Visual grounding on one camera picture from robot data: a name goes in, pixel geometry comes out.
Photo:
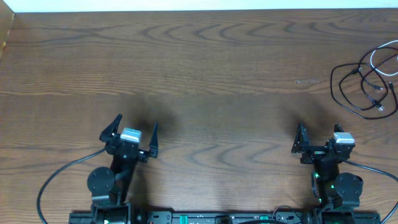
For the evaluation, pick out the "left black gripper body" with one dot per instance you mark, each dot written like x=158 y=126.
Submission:
x=125 y=146

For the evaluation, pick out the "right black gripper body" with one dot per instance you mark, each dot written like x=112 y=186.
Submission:
x=314 y=154

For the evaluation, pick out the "cardboard box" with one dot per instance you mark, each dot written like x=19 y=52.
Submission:
x=6 y=20

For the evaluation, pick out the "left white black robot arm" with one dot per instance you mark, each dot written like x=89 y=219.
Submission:
x=109 y=185

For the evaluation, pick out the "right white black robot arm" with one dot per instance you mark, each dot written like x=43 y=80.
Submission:
x=337 y=192

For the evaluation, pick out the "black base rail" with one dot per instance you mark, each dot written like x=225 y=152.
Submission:
x=281 y=215

